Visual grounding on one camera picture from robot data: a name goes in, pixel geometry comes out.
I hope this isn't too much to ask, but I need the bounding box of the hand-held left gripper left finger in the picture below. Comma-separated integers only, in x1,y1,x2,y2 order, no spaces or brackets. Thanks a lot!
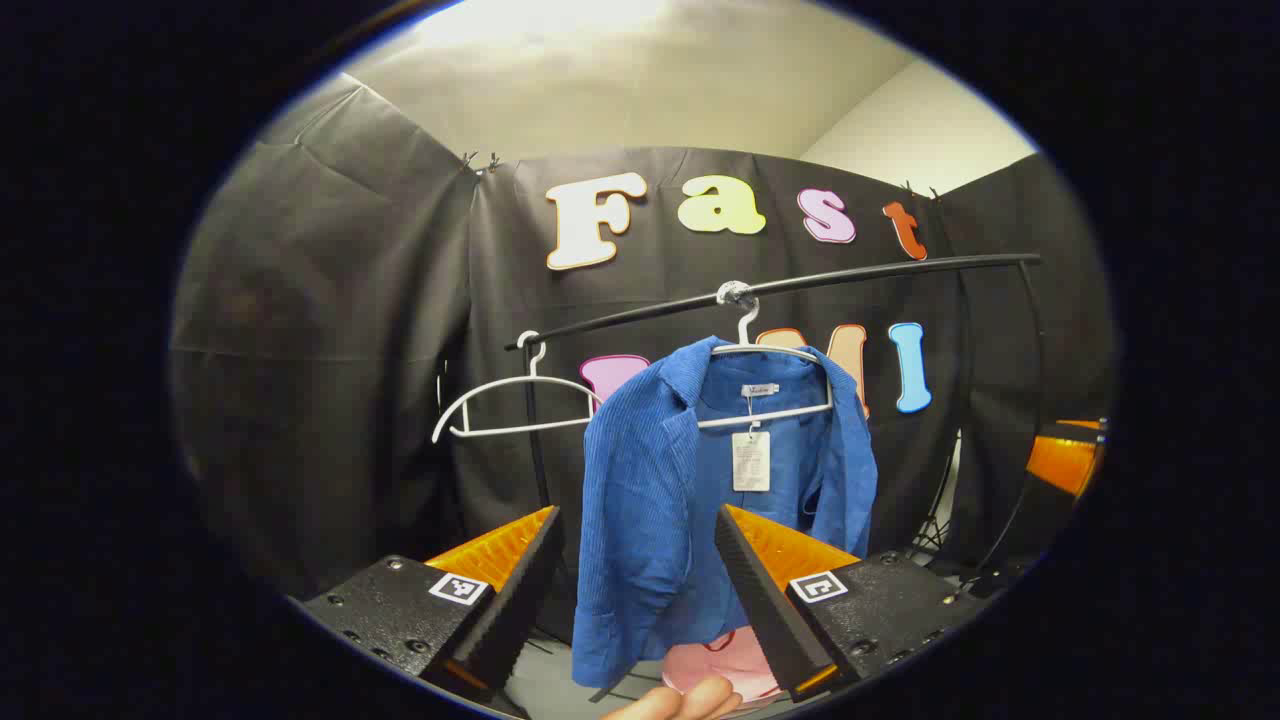
300,505,566,716

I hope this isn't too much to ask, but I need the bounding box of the blue corduroy shirt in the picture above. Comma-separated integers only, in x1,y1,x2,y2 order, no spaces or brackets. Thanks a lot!
572,335,879,689

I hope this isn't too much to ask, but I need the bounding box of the white plain clothes hanger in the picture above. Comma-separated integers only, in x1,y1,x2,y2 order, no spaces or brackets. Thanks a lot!
432,330,606,444

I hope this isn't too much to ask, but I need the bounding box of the white hanger with silver-wrapped hook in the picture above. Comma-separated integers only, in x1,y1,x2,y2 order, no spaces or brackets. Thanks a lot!
697,283,836,431

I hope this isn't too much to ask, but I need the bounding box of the black clothes rack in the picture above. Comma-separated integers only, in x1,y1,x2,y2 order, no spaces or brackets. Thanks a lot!
505,252,1048,591

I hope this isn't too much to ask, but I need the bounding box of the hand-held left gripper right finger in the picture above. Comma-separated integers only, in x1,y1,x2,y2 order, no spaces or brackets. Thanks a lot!
714,503,986,703

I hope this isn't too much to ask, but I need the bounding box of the pink laundry hamper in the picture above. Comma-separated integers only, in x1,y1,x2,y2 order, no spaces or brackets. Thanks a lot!
662,628,786,706

